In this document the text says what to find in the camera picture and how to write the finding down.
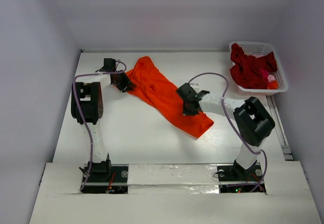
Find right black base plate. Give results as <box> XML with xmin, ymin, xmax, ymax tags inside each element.
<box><xmin>213</xmin><ymin>163</ymin><xmax>266</xmax><ymax>194</ymax></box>

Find white plastic basket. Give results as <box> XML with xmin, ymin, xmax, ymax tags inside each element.
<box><xmin>229</xmin><ymin>41</ymin><xmax>288</xmax><ymax>96</ymax></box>

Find small orange garment in basket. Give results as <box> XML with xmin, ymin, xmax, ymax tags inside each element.
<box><xmin>267</xmin><ymin>80</ymin><xmax>279</xmax><ymax>90</ymax></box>

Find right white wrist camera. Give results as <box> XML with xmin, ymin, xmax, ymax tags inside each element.
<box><xmin>190</xmin><ymin>83</ymin><xmax>200</xmax><ymax>92</ymax></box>

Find pink garment in basket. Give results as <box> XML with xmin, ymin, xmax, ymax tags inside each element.
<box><xmin>260</xmin><ymin>69</ymin><xmax>275</xmax><ymax>83</ymax></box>

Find orange t shirt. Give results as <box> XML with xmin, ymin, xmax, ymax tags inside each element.
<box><xmin>126</xmin><ymin>56</ymin><xmax>214</xmax><ymax>138</ymax></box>

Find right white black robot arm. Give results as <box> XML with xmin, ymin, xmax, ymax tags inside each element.
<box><xmin>176</xmin><ymin>83</ymin><xmax>275</xmax><ymax>180</ymax></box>

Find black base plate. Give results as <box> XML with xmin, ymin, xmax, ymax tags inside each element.
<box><xmin>81</xmin><ymin>165</ymin><xmax>129</xmax><ymax>194</ymax></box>
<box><xmin>213</xmin><ymin>163</ymin><xmax>266</xmax><ymax>194</ymax></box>

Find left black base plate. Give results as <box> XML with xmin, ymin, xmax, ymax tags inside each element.
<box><xmin>81</xmin><ymin>165</ymin><xmax>129</xmax><ymax>194</ymax></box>

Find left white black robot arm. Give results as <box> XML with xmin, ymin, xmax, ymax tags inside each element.
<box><xmin>70</xmin><ymin>58</ymin><xmax>135</xmax><ymax>181</ymax></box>

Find dark red t shirt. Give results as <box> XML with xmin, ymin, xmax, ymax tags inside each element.
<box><xmin>230</xmin><ymin>43</ymin><xmax>278</xmax><ymax>89</ymax></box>

